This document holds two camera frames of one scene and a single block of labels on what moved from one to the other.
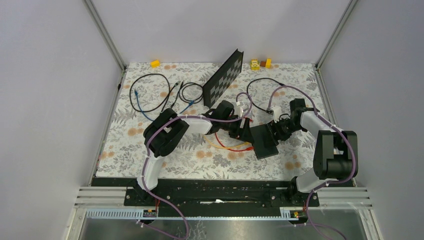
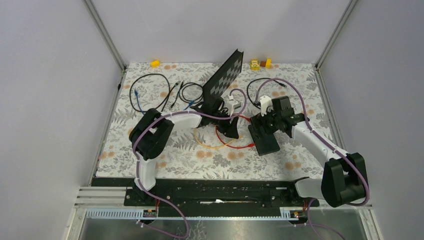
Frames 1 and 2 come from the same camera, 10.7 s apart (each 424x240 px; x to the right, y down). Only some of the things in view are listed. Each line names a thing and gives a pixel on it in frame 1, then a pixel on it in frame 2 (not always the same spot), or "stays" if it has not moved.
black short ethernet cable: x=282 y=84 stays
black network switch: x=264 y=143 stays
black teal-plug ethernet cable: x=169 y=90 stays
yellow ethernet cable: x=246 y=143 to x=217 y=147
